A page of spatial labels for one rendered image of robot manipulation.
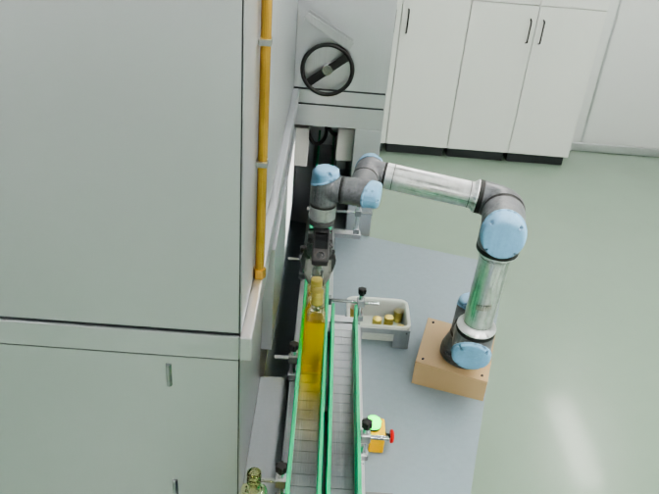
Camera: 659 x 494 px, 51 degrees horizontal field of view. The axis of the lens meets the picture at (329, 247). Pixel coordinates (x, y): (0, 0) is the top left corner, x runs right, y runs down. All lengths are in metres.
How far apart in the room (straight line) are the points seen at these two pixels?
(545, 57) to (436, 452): 4.24
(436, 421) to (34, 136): 1.46
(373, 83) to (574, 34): 3.24
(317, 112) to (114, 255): 1.68
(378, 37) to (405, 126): 3.11
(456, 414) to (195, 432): 0.95
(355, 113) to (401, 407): 1.25
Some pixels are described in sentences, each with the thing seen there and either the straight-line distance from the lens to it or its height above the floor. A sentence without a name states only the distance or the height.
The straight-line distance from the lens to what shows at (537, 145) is 6.12.
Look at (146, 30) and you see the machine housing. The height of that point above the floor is 1.99.
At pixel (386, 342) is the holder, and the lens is 2.44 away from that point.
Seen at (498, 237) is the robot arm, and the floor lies 1.42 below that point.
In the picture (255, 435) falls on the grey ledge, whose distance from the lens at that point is 1.93.
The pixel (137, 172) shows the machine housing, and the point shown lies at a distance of 1.26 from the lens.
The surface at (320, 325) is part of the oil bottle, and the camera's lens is 2.00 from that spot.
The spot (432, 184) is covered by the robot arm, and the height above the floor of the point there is 1.46.
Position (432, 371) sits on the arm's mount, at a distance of 2.28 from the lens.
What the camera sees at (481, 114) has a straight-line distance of 5.91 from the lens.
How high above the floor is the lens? 2.27
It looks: 31 degrees down
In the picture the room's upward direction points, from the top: 5 degrees clockwise
